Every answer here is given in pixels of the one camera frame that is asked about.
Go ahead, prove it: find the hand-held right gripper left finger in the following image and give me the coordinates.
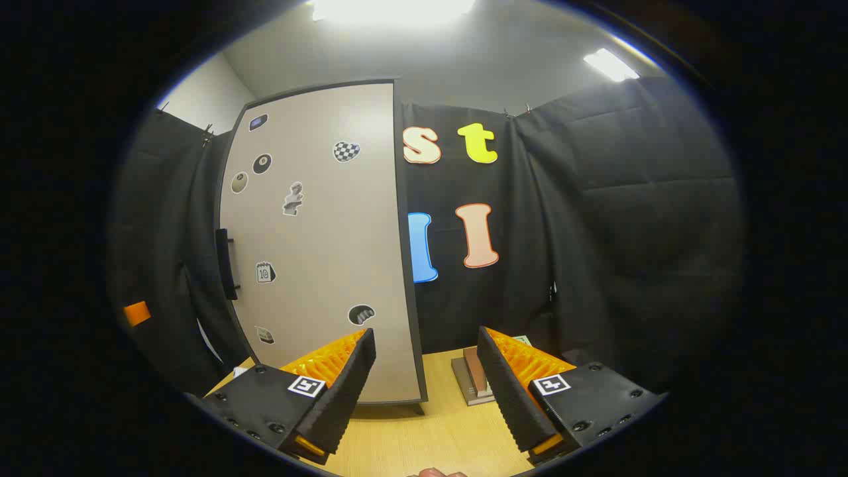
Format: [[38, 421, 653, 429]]
[[197, 327, 377, 466]]

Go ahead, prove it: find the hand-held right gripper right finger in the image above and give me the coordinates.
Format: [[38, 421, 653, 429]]
[[476, 325, 668, 466]]

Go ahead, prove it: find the black cabinet door handle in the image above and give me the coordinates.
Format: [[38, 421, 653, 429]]
[[215, 229, 240, 301]]

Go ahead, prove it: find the black backdrop cloth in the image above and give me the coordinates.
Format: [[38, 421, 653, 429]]
[[109, 74, 746, 398]]

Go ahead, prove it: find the ceiling light panel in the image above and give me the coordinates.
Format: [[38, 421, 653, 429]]
[[582, 48, 641, 83], [310, 0, 476, 22]]

